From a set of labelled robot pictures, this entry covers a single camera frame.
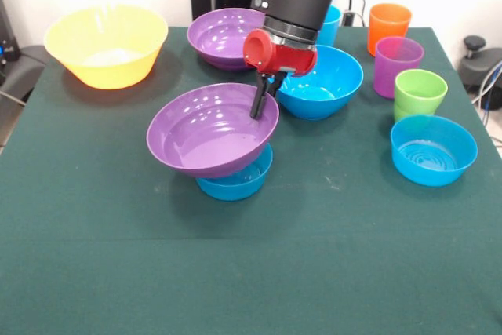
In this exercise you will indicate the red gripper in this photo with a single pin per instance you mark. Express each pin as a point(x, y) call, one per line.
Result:
point(286, 62)

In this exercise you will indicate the purple bowl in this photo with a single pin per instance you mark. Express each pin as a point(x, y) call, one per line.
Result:
point(212, 143)
point(219, 37)

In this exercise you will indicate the small blue bowl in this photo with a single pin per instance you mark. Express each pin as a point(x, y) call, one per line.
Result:
point(431, 154)
point(235, 190)

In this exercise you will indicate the large deep blue bowl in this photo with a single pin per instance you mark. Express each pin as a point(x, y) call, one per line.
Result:
point(333, 84)

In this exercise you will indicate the blue cup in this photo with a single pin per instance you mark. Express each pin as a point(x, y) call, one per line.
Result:
point(329, 27)

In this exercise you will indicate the black power strip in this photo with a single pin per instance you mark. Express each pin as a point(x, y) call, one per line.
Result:
point(348, 19)

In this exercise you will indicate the purple cup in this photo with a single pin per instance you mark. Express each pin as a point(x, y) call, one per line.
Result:
point(392, 72)

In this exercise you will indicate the green cup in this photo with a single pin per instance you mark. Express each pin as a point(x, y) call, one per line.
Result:
point(420, 93)
point(401, 114)

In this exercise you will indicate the orange cup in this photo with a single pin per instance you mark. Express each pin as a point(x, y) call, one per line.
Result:
point(388, 25)

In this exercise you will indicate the dark green tablecloth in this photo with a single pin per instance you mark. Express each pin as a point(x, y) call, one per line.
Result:
point(251, 252)

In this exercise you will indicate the yellow bowl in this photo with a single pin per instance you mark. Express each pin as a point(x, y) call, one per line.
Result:
point(106, 44)

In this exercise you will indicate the black knobbed equipment base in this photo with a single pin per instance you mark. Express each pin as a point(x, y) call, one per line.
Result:
point(478, 68)

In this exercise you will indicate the black electronic device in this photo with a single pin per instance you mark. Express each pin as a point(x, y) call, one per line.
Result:
point(8, 29)

